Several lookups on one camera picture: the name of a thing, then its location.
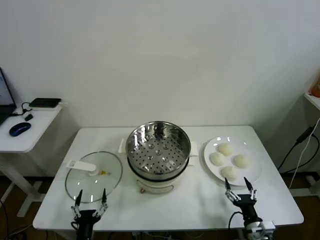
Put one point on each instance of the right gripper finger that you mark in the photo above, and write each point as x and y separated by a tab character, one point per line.
227	186
248	185

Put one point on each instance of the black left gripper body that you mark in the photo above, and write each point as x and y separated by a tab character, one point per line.
86	218

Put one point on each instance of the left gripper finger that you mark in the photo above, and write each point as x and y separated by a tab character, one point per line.
78	197
104	197

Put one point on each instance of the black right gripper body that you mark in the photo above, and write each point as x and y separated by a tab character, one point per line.
246	203

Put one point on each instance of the white steamed baozi bun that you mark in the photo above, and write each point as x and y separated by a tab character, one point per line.
225	149
217	158
241	161
229	173

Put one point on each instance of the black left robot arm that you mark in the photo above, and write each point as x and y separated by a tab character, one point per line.
85	232

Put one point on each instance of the stainless perforated steamer basket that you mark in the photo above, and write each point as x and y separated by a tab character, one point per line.
160	162

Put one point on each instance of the white round plate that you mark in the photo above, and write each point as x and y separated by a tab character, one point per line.
250	175

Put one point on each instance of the glass pot lid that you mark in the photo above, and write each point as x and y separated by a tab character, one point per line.
82	165

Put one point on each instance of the white electric cooking pot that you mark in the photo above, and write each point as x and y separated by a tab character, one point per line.
160	186

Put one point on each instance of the white side desk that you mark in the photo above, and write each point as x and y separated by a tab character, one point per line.
37	135

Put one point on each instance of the blue black computer mouse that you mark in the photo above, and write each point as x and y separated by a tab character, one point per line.
20	128

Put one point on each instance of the small black dongle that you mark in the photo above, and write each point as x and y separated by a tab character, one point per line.
28	117

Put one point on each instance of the black flat device box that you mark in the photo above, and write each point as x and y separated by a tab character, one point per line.
45	102

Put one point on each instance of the white shelf table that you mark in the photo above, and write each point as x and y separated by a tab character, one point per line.
312	101

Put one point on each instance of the orange object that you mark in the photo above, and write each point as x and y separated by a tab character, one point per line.
316	88

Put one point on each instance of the black laptop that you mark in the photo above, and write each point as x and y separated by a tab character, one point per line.
5	95

